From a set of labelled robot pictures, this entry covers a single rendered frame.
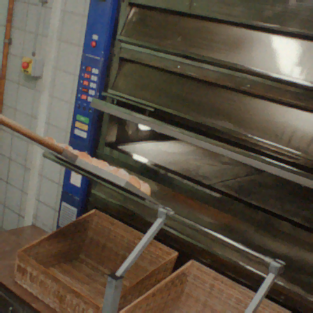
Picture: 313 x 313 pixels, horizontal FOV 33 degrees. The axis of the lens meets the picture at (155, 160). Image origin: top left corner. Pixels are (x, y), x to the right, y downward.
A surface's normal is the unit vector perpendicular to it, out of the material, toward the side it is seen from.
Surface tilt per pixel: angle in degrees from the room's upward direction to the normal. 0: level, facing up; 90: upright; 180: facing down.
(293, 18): 90
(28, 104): 90
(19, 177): 90
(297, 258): 70
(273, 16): 90
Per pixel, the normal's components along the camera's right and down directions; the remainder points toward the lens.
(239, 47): -0.53, -0.24
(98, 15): -0.63, 0.09
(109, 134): 0.75, 0.31
